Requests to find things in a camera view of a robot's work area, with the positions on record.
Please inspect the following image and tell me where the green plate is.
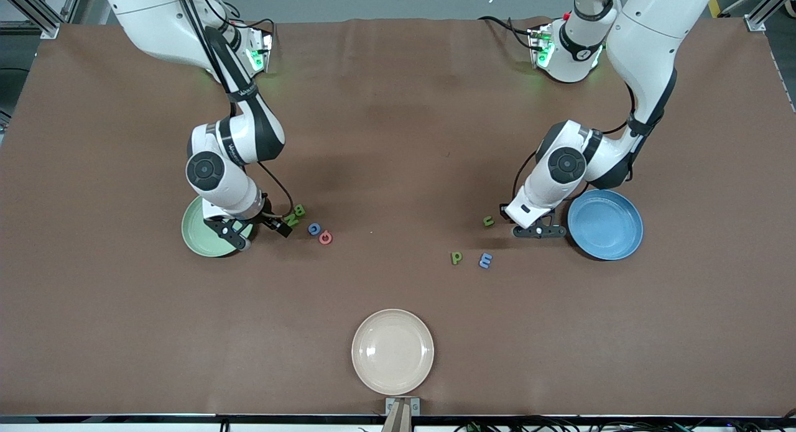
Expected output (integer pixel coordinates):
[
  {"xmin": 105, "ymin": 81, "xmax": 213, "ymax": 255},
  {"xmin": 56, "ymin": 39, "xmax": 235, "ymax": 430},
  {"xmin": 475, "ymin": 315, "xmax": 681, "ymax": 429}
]
[{"xmin": 181, "ymin": 195, "xmax": 256, "ymax": 258}]

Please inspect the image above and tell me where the blue plate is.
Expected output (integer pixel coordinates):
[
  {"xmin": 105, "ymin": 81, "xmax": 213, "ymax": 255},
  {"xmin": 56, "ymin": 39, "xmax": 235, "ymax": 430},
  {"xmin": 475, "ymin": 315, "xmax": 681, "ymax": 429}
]
[{"xmin": 567, "ymin": 189, "xmax": 644, "ymax": 261}]

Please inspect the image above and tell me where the brown table mat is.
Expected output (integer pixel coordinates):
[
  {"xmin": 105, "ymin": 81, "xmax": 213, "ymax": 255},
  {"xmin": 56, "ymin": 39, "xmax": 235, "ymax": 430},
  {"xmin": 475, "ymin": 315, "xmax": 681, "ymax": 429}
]
[{"xmin": 0, "ymin": 17, "xmax": 796, "ymax": 417}]

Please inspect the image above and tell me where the beige plate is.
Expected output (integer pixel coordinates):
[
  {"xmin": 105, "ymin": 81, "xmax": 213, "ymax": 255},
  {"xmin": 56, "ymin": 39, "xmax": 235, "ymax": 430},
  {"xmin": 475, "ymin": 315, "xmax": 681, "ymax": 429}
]
[{"xmin": 351, "ymin": 308, "xmax": 435, "ymax": 396}]

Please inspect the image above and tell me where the black left arm base cable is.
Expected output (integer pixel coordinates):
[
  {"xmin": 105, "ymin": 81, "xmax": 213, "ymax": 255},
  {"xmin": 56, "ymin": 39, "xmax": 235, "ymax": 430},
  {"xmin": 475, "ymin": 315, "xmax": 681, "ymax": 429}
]
[{"xmin": 478, "ymin": 14, "xmax": 548, "ymax": 52}]

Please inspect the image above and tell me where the black arm base cable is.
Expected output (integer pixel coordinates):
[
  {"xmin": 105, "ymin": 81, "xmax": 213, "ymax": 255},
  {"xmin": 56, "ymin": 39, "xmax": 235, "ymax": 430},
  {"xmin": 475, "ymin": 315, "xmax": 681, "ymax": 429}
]
[
  {"xmin": 224, "ymin": 0, "xmax": 275, "ymax": 40},
  {"xmin": 478, "ymin": 14, "xmax": 548, "ymax": 52}
]

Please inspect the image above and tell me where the black right arm base cable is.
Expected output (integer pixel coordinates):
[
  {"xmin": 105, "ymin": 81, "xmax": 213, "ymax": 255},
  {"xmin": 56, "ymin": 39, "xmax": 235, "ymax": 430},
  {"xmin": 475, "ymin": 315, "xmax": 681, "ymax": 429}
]
[{"xmin": 224, "ymin": 0, "xmax": 275, "ymax": 40}]

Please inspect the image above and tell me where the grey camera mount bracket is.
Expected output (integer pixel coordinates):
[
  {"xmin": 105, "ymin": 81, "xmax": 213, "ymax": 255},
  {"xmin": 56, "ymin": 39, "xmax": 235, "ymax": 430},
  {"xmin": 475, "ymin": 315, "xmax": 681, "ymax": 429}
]
[{"xmin": 381, "ymin": 397, "xmax": 421, "ymax": 432}]

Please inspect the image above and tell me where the aluminium frame post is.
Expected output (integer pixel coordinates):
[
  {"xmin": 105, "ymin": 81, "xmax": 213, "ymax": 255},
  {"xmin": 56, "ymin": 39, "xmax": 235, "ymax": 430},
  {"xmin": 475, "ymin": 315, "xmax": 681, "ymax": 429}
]
[
  {"xmin": 743, "ymin": 0, "xmax": 796, "ymax": 32},
  {"xmin": 0, "ymin": 0, "xmax": 85, "ymax": 40}
]

